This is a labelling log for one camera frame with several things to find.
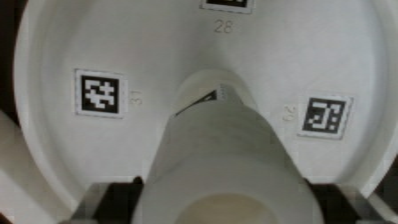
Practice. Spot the white cylindrical table leg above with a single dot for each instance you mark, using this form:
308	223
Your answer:
225	180

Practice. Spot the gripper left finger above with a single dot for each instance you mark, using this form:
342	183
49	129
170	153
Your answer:
109	203

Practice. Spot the white round table top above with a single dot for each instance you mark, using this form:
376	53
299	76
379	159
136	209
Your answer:
120	56

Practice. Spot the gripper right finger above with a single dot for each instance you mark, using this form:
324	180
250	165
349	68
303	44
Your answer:
349	208

